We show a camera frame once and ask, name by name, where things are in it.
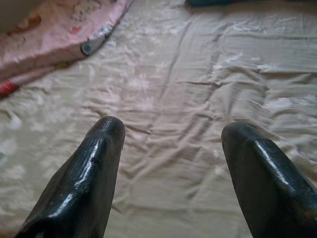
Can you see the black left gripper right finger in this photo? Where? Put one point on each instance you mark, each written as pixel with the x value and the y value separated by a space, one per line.
pixel 272 193

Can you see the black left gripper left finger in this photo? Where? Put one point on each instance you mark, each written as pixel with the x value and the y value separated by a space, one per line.
pixel 81 193

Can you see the pink cartoon print blanket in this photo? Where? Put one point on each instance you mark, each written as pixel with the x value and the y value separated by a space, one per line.
pixel 49 37

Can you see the blue star shield pillow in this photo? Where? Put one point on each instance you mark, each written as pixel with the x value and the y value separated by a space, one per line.
pixel 205 2

